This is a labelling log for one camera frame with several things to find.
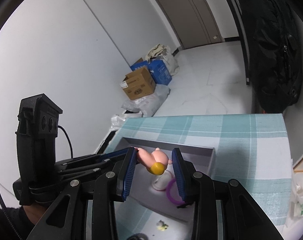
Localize person left hand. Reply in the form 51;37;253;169
23;204;47;225

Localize blue paper bag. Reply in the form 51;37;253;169
130;59;172;86

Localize white round object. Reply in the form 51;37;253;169
151;170;173;191

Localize white plastic bag green print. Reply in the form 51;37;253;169
285;172;303;227

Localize pink pig figurine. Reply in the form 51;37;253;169
135;147;172;176

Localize black cable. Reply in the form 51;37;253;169
57;125;74;158

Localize grey plastic parcel bag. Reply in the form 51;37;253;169
122;85;170;117

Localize brown cardboard box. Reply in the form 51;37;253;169
120;67;156;100

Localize grey cardboard phone box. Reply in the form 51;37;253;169
105;137;216;222

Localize grey brown door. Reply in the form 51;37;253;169
156;0;223;49

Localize purple plastic bracelet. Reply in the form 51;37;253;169
165;178;186;205

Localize white plastic parcel bag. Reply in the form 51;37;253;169
111;113;143;131

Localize black coat rack stand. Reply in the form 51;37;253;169
226;0;250;86

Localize teal plaid tablecloth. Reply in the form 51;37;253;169
104;114;292;232

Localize small flower duck charm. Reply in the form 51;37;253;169
156;220;168;231

